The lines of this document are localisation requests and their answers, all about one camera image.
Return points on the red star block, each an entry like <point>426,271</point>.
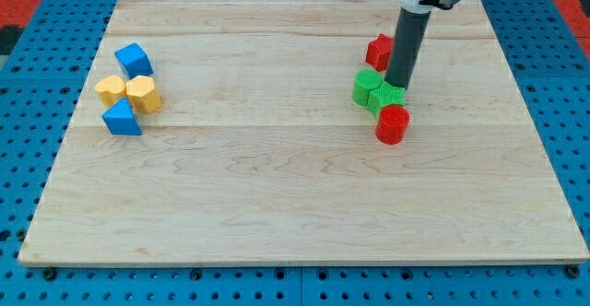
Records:
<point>378,52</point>

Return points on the green cylinder block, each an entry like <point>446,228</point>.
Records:
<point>365,82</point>

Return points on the green star block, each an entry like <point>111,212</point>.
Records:
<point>383,96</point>

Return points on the wooden board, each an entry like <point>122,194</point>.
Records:
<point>258,156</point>

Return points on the blue cube block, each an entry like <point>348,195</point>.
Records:
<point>134,61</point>

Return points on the yellow hexagon block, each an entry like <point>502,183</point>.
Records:
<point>143,94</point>

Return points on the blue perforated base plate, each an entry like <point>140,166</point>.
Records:
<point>44,75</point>

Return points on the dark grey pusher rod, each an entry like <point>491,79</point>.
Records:
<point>409,35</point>

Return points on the blue triangle block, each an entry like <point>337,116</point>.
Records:
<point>120,119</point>

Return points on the red cylinder block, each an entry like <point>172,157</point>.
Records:
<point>392,124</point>

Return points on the yellow heart block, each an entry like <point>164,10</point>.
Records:
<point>110,90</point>

